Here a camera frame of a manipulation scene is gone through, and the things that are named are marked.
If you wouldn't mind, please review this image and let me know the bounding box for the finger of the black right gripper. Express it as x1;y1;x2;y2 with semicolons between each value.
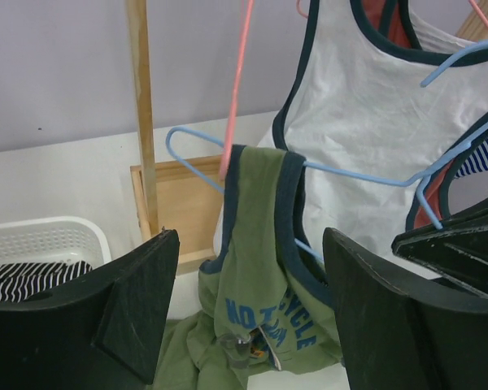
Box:
442;198;488;230
392;221;488;299

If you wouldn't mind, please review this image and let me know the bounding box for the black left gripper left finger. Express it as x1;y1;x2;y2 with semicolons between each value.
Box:
0;230;180;389

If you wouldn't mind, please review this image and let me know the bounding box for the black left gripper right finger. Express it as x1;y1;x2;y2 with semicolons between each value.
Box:
323;228;488;390

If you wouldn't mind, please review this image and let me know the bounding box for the blue hanger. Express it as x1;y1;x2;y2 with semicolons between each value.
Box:
165;39;488;265

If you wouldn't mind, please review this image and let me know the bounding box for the green tank top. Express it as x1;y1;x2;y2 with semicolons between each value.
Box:
153;145;342;389

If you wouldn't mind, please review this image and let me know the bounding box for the white tank top navy trim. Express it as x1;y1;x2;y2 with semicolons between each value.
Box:
213;0;488;265

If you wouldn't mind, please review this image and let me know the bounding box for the red tank top navy trim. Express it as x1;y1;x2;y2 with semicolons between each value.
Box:
362;1;482;219

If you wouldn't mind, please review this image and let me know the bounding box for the pink hanger with white top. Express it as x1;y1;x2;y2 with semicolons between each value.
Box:
296;0;308;19

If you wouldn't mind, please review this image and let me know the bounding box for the pink hanger empty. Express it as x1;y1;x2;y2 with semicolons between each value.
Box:
219;0;255;180

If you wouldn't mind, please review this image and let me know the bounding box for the white plastic basket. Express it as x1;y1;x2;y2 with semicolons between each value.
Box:
0;216;111;268

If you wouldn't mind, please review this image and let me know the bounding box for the black white striped garment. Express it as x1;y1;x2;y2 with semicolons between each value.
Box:
0;261;93;303

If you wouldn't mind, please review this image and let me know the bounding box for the wooden clothes rack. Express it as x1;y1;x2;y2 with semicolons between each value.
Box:
124;0;488;277

